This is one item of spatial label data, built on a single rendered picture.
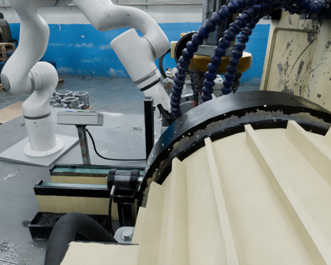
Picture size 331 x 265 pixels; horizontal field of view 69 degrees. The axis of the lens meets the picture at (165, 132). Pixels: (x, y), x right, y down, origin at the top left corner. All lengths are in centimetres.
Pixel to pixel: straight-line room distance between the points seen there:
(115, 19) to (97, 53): 623
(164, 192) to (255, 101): 8
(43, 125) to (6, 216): 45
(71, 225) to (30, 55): 97
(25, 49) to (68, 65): 643
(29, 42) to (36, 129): 40
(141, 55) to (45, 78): 62
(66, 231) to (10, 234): 76
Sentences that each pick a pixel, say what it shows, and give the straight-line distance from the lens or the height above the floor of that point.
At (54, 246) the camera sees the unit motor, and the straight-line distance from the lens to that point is 19.
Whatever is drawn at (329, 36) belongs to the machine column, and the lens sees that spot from 58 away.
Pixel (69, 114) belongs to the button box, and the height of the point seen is 107.
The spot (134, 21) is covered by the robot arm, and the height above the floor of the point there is 141.
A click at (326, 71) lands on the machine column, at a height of 132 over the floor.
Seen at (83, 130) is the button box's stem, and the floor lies 100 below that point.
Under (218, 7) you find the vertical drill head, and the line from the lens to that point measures 64.
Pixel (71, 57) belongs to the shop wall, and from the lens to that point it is 744.
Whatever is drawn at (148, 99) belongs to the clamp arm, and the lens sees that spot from 56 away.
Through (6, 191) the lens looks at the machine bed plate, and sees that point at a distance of 117.
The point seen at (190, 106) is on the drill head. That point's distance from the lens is 93.
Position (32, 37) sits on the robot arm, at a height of 136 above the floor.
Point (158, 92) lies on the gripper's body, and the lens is 72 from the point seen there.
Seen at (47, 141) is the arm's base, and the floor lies 87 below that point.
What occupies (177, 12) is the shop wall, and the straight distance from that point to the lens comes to 624.
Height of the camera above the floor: 141
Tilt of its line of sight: 25 degrees down
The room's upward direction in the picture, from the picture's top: straight up
